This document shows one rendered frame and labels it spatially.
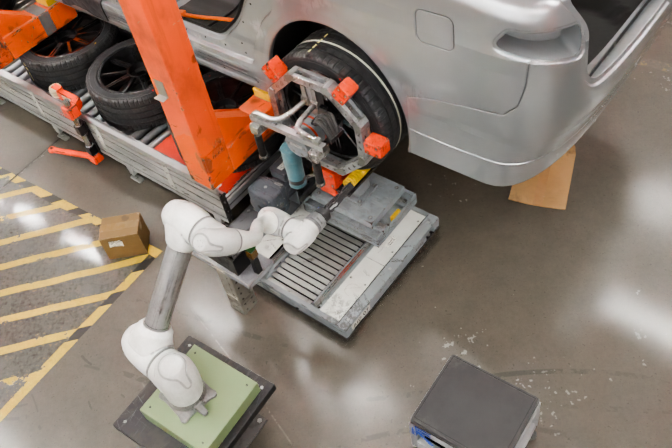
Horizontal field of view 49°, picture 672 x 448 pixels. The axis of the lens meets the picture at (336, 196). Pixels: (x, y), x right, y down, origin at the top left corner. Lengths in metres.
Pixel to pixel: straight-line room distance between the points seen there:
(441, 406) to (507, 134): 1.10
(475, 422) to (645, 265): 1.36
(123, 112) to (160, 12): 1.50
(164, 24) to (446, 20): 1.14
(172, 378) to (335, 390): 0.87
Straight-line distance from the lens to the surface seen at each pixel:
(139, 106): 4.47
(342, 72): 3.17
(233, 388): 3.20
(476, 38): 2.71
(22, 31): 5.13
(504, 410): 3.07
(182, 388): 3.02
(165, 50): 3.18
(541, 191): 4.17
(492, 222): 4.03
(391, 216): 3.84
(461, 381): 3.12
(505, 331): 3.64
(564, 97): 2.87
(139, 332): 3.10
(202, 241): 2.72
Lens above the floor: 3.11
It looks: 47 degrees down
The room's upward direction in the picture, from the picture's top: 12 degrees counter-clockwise
